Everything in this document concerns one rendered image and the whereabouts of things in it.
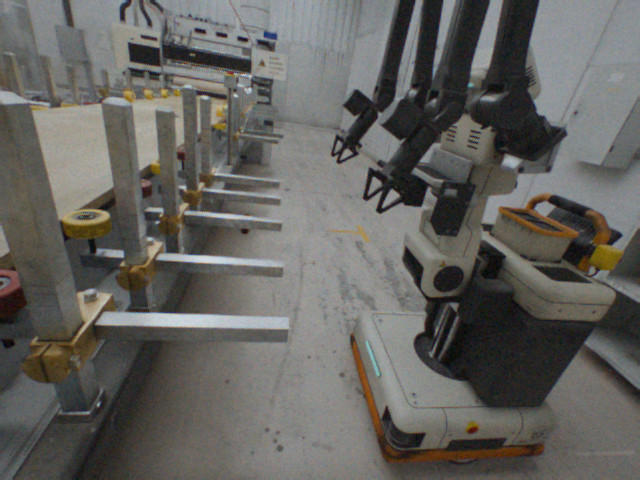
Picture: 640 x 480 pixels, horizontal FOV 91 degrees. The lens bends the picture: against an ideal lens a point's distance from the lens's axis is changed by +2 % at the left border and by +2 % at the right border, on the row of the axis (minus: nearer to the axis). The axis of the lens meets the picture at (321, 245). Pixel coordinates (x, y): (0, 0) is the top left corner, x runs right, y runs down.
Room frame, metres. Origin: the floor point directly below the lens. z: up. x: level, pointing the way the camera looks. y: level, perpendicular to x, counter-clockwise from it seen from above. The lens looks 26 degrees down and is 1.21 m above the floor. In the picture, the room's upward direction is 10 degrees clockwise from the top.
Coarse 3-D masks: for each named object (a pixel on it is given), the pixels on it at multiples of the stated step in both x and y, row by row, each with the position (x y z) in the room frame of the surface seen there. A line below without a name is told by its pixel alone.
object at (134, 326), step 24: (24, 312) 0.34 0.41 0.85; (120, 312) 0.37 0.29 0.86; (0, 336) 0.31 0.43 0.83; (24, 336) 0.32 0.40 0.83; (96, 336) 0.34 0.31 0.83; (120, 336) 0.34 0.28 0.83; (144, 336) 0.35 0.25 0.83; (168, 336) 0.36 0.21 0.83; (192, 336) 0.36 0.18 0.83; (216, 336) 0.37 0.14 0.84; (240, 336) 0.38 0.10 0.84; (264, 336) 0.39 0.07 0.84
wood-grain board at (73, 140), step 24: (48, 120) 1.45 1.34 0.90; (72, 120) 1.55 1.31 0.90; (96, 120) 1.65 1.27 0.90; (144, 120) 1.91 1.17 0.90; (216, 120) 2.44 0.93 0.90; (48, 144) 1.06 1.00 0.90; (72, 144) 1.12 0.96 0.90; (96, 144) 1.17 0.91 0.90; (144, 144) 1.31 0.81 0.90; (48, 168) 0.83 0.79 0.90; (72, 168) 0.86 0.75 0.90; (96, 168) 0.90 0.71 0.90; (144, 168) 0.99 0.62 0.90; (72, 192) 0.69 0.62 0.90; (96, 192) 0.71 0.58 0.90; (0, 240) 0.44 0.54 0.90; (0, 264) 0.39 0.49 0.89
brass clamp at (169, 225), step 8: (184, 208) 0.84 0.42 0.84; (160, 216) 0.77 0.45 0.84; (168, 216) 0.77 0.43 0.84; (176, 216) 0.78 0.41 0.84; (160, 224) 0.75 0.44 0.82; (168, 224) 0.75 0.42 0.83; (176, 224) 0.76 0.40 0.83; (184, 224) 0.83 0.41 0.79; (168, 232) 0.75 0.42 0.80; (176, 232) 0.77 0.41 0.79
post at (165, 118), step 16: (160, 112) 0.78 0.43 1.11; (160, 128) 0.78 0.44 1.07; (160, 144) 0.78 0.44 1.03; (160, 160) 0.78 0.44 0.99; (176, 160) 0.81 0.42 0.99; (160, 176) 0.77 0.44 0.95; (176, 176) 0.80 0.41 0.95; (176, 192) 0.79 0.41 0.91; (176, 208) 0.79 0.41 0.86; (176, 240) 0.78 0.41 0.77
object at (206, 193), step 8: (160, 184) 1.06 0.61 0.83; (160, 192) 1.04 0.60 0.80; (208, 192) 1.07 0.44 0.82; (216, 192) 1.08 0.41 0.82; (224, 192) 1.09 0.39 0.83; (232, 192) 1.10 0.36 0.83; (240, 192) 1.12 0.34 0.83; (232, 200) 1.09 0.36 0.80; (240, 200) 1.10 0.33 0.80; (248, 200) 1.10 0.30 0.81; (256, 200) 1.11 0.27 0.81; (264, 200) 1.12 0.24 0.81; (272, 200) 1.12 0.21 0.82; (280, 200) 1.13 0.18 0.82
